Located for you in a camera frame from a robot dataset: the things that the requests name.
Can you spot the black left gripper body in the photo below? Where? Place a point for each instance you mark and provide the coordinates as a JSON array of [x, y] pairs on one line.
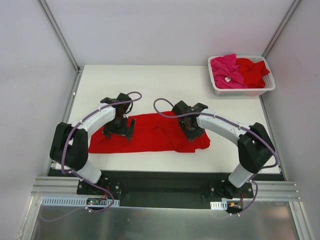
[[119, 130]]

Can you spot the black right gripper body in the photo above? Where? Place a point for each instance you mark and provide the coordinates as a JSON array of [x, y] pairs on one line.
[[193, 133]]

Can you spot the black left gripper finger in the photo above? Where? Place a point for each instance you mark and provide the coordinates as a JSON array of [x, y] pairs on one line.
[[107, 132], [130, 130]]

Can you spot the red t shirt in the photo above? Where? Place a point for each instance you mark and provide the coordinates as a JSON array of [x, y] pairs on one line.
[[252, 73], [152, 133]]

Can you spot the white perforated plastic basket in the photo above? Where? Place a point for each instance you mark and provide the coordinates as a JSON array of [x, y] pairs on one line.
[[246, 92]]

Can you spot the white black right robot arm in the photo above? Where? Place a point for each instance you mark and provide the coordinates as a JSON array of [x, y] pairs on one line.
[[253, 143]]

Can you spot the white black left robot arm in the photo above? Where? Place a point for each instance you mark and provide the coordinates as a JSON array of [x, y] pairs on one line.
[[70, 144]]

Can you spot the pink t shirt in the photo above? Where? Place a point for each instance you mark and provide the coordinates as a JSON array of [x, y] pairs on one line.
[[226, 72]]

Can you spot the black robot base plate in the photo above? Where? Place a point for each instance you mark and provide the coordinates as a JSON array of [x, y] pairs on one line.
[[174, 190]]

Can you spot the right white cable duct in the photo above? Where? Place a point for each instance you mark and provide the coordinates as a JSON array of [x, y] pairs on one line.
[[218, 205]]

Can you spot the white cable duct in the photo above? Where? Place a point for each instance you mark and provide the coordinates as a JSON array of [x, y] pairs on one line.
[[218, 205], [65, 201]]

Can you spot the left white cable duct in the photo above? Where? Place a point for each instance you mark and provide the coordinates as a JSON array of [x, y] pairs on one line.
[[65, 201]]

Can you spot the left aluminium frame post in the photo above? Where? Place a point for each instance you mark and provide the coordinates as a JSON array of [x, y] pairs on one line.
[[59, 34]]

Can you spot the aluminium frame post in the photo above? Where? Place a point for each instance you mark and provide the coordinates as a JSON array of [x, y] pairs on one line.
[[294, 5], [59, 34]]

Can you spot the right aluminium frame post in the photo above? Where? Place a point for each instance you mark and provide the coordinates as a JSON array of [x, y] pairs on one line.
[[294, 5]]

